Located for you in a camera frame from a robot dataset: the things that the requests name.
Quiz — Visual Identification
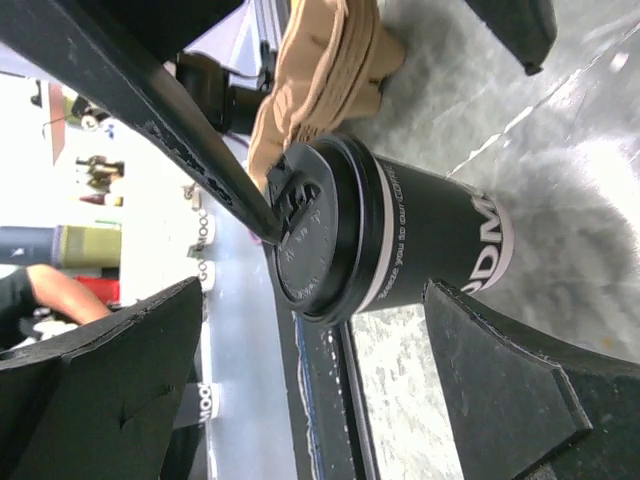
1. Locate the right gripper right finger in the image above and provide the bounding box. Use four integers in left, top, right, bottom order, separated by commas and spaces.
423, 281, 639, 479

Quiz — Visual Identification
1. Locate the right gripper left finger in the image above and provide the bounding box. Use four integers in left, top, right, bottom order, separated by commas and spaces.
1, 277, 203, 479

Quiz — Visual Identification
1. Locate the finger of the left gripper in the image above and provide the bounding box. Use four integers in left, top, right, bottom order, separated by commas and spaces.
1, 1, 282, 244
467, 0, 558, 76

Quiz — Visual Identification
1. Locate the black white paper cup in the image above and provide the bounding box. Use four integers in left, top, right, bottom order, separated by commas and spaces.
357, 156, 515, 312

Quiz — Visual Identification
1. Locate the black plastic cup lid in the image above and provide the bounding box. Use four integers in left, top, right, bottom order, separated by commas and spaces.
267, 134, 394, 326

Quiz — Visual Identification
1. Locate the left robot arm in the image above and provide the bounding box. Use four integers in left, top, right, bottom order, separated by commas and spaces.
1, 1, 555, 243

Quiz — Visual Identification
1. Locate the cardboard cup carrier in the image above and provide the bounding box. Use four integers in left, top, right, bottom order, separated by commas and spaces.
248, 0, 406, 190

